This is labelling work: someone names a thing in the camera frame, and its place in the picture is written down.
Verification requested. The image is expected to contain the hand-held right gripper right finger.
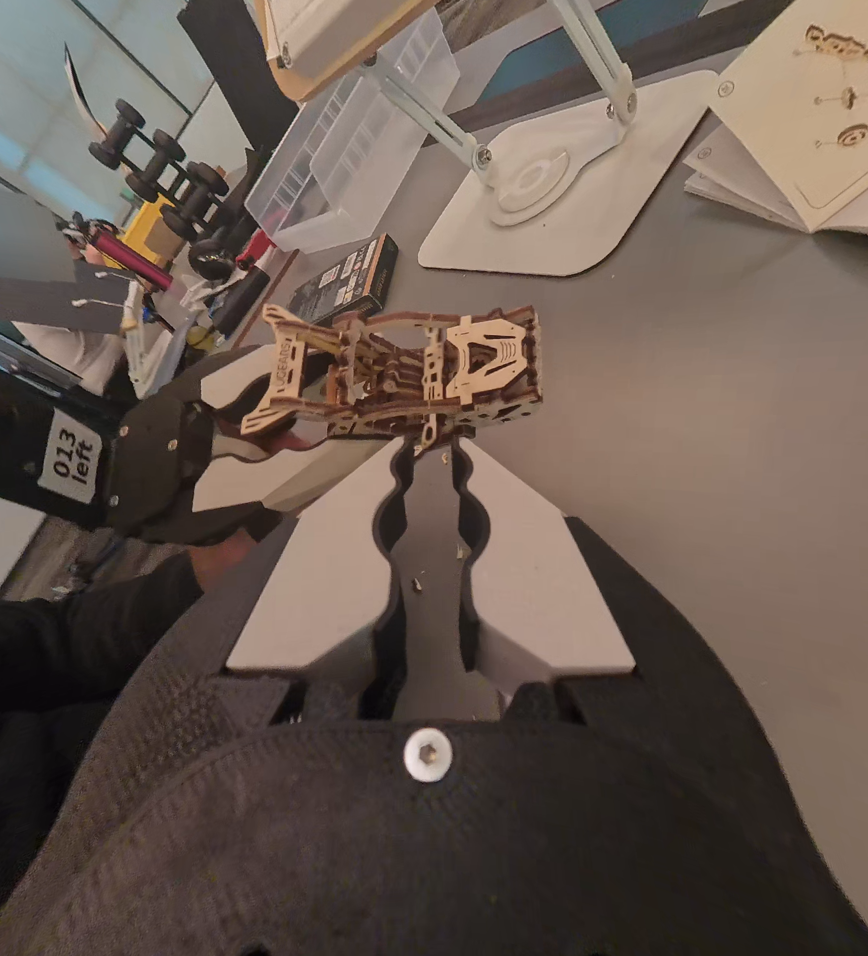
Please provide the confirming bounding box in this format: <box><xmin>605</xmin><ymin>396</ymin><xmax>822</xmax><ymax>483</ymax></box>
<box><xmin>450</xmin><ymin>439</ymin><xmax>638</xmax><ymax>708</ymax></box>

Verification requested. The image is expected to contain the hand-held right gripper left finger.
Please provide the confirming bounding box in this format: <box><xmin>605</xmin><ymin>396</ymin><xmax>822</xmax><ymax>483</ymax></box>
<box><xmin>225</xmin><ymin>439</ymin><xmax>408</xmax><ymax>719</ymax></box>

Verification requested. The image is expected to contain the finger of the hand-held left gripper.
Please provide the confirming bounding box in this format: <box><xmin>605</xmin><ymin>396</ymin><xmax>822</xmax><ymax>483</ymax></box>
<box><xmin>199</xmin><ymin>345</ymin><xmax>278</xmax><ymax>434</ymax></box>
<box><xmin>192</xmin><ymin>438</ymin><xmax>400</xmax><ymax>516</ymax></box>

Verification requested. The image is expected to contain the wooden mechanical model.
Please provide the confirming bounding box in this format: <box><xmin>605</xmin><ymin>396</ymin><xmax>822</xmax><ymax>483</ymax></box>
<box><xmin>242</xmin><ymin>302</ymin><xmax>544</xmax><ymax>454</ymax></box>

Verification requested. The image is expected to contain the person's left forearm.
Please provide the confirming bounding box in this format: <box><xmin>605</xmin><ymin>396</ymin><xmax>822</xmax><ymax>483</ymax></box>
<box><xmin>0</xmin><ymin>554</ymin><xmax>207</xmax><ymax>718</ymax></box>

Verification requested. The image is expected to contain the person's left hand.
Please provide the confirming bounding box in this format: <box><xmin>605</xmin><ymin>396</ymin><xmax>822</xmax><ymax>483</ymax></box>
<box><xmin>187</xmin><ymin>432</ymin><xmax>314</xmax><ymax>593</ymax></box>

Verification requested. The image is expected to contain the white plastic bag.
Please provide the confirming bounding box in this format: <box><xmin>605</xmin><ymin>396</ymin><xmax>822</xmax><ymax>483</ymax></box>
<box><xmin>15</xmin><ymin>284</ymin><xmax>203</xmax><ymax>397</ymax></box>

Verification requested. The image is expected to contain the black printed box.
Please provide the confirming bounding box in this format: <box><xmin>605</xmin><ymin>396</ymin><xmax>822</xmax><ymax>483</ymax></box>
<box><xmin>288</xmin><ymin>233</ymin><xmax>399</xmax><ymax>326</ymax></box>

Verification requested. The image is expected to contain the red cylindrical tool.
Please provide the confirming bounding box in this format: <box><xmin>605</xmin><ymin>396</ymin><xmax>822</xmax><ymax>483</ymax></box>
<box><xmin>68</xmin><ymin>217</ymin><xmax>173</xmax><ymax>288</ymax></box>

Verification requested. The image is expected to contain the clear plastic organizer box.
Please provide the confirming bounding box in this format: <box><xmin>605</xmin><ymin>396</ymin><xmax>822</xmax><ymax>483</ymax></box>
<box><xmin>243</xmin><ymin>7</ymin><xmax>461</xmax><ymax>255</ymax></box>

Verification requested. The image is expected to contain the tan-edged white panel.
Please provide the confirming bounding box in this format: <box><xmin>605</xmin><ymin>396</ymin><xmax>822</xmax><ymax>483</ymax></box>
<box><xmin>243</xmin><ymin>0</ymin><xmax>442</xmax><ymax>103</ymax></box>

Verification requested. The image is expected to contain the white tablet stand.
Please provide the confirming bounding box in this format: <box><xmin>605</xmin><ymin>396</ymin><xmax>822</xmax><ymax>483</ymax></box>
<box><xmin>359</xmin><ymin>0</ymin><xmax>720</xmax><ymax>277</ymax></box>

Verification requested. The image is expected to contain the open instruction booklet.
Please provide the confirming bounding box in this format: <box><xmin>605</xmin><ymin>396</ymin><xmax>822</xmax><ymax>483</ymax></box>
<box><xmin>684</xmin><ymin>0</ymin><xmax>868</xmax><ymax>247</ymax></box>

